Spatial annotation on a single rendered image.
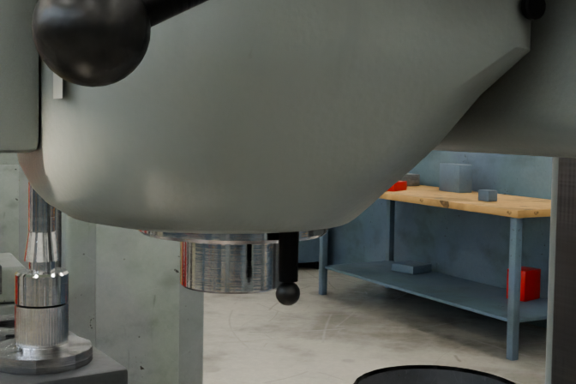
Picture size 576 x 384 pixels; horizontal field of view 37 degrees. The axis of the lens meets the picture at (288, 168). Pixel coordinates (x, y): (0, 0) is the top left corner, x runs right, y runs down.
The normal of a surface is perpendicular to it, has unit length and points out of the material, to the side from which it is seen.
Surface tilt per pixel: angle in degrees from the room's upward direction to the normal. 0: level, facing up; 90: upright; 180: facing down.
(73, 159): 110
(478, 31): 90
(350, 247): 90
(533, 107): 90
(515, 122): 99
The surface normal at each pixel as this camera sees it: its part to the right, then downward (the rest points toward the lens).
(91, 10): 0.25, -0.09
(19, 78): 0.50, 0.05
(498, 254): -0.87, 0.01
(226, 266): -0.07, 0.05
